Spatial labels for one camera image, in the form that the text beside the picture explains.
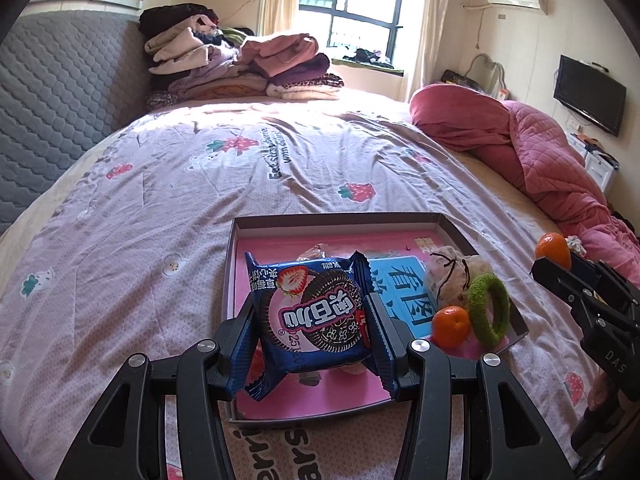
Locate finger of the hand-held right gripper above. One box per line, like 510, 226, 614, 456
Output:
570, 252, 640, 321
531, 257, 626, 341

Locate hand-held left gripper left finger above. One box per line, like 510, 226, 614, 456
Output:
55, 294, 261, 480

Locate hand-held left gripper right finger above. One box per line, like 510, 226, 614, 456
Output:
364, 294, 576, 480

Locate orange mandarin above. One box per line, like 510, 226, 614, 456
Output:
535, 232, 572, 271
431, 306, 472, 349

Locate blue cookie packet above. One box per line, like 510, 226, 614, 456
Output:
225, 250, 401, 403

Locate green fuzzy hair scrunchie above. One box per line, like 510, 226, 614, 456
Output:
467, 273, 511, 347

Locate white drawstring pouch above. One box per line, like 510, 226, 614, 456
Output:
424, 245, 488, 311

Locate shallow grey cardboard box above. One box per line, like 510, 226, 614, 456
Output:
222, 212, 530, 423

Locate person's right hand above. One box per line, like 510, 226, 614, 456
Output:
585, 374, 618, 411

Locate pink and blue book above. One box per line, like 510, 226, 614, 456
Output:
235, 230, 511, 406

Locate beige bed sheet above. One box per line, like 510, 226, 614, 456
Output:
450, 150, 571, 241

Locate white cabinet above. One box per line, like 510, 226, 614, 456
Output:
567, 132, 618, 191

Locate pink quilt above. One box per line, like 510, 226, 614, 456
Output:
409, 83, 640, 291

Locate strawberry printed blanket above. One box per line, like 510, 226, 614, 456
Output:
0, 100, 608, 480

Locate black television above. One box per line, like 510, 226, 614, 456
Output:
552, 54, 627, 137

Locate black bag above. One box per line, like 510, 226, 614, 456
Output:
441, 69, 478, 86

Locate pile of folded clothes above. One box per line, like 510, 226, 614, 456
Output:
139, 3, 346, 111

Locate white air conditioner pipe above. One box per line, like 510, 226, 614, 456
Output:
461, 4, 488, 51

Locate dark cloth bundle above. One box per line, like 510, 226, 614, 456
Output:
342, 47, 396, 67

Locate grey quilted headboard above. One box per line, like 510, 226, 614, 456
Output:
0, 7, 156, 236

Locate white curved frame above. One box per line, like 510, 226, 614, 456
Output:
467, 52, 507, 96

